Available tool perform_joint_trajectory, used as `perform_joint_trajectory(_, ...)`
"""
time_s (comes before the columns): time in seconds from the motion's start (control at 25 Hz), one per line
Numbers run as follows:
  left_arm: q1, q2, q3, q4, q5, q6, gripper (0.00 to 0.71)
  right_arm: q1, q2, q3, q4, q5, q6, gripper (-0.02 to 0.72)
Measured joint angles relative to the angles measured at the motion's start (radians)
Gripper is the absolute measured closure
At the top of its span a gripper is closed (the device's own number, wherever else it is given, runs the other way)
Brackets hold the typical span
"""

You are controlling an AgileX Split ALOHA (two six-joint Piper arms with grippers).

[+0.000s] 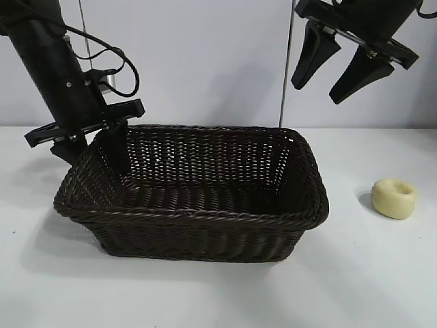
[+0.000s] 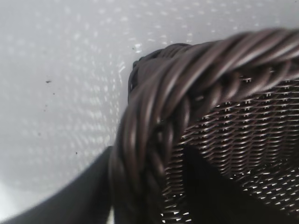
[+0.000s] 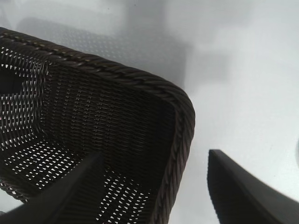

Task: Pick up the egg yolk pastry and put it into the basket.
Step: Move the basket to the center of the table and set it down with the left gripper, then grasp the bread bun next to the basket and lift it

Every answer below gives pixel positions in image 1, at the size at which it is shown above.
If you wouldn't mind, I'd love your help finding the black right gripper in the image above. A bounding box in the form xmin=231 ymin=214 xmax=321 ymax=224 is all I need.
xmin=290 ymin=0 xmax=424 ymax=105

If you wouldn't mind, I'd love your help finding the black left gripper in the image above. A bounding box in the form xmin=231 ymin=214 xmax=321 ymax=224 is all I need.
xmin=23 ymin=73 xmax=146 ymax=174

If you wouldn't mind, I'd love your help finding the dark brown woven wicker basket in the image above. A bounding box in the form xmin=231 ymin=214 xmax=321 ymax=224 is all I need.
xmin=53 ymin=124 xmax=331 ymax=262

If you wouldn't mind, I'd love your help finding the pale yellow egg yolk pastry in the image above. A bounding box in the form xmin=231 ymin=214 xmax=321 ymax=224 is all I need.
xmin=371 ymin=178 xmax=419 ymax=220

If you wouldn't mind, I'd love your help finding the thin vertical metal wall strip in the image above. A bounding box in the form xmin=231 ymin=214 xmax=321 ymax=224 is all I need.
xmin=78 ymin=0 xmax=91 ymax=71
xmin=279 ymin=0 xmax=296 ymax=128

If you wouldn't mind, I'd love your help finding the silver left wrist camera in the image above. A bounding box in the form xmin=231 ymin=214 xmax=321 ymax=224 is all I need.
xmin=85 ymin=70 xmax=117 ymax=96

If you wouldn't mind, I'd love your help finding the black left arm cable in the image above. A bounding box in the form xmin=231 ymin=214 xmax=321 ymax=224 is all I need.
xmin=63 ymin=23 xmax=140 ymax=97

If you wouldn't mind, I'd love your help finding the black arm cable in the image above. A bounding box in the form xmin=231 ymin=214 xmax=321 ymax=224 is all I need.
xmin=414 ymin=0 xmax=437 ymax=18
xmin=63 ymin=23 xmax=140 ymax=97

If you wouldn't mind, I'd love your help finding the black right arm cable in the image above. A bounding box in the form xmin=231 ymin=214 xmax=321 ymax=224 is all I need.
xmin=414 ymin=0 xmax=437 ymax=18

